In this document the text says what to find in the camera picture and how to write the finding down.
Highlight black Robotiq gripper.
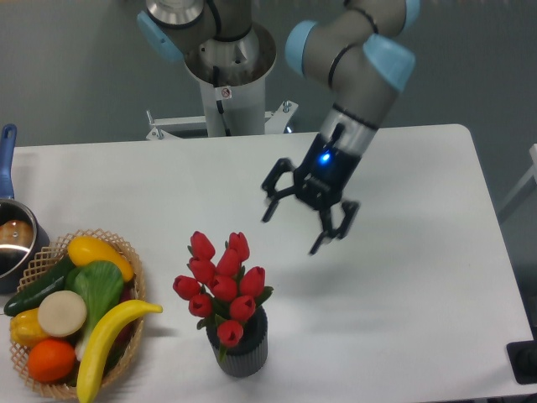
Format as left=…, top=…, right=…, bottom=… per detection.
left=260, top=132, right=363, bottom=256

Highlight red tulip bouquet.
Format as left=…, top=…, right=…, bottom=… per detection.
left=173, top=231, right=274, bottom=356

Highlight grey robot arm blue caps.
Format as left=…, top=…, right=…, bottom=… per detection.
left=137, top=1, right=420, bottom=244

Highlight dark grey ribbed vase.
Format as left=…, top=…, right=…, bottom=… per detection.
left=206, top=307, right=269, bottom=378

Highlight green plastic bok choy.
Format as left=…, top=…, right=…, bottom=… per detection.
left=65, top=260, right=124, bottom=362

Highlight yellow plastic squash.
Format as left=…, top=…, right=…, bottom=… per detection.
left=67, top=236, right=134, bottom=283

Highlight black device at table edge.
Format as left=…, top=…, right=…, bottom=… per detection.
left=506, top=340, right=536, bottom=385

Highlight beige round slice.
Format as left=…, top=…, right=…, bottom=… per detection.
left=38, top=290, right=87, bottom=338

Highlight woven wicker basket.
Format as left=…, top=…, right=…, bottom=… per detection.
left=10, top=229, right=146, bottom=400

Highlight yellow plastic banana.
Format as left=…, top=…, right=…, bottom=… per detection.
left=76, top=300, right=164, bottom=403

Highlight green plastic cucumber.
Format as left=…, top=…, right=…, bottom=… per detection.
left=3, top=256, right=76, bottom=317

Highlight orange plastic fruit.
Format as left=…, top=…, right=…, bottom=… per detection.
left=27, top=338, right=76, bottom=383

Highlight yellow plastic bell pepper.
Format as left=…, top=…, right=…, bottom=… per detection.
left=10, top=308, right=51, bottom=348

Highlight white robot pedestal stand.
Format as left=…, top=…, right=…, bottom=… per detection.
left=138, top=14, right=299, bottom=140

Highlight black cable on pedestal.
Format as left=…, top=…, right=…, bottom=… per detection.
left=211, top=65, right=232, bottom=138

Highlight blue handled saucepan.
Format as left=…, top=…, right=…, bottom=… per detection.
left=1, top=123, right=50, bottom=295

